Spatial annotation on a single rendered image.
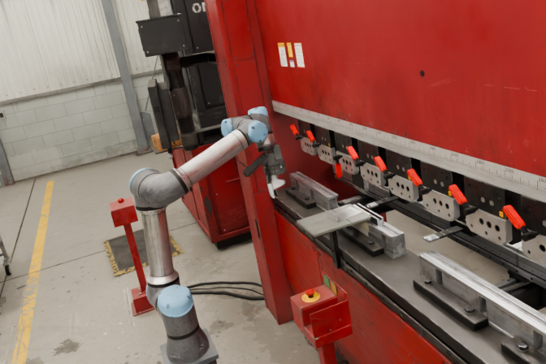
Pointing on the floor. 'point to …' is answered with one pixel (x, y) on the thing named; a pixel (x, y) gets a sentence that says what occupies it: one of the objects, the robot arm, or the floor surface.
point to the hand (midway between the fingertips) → (274, 197)
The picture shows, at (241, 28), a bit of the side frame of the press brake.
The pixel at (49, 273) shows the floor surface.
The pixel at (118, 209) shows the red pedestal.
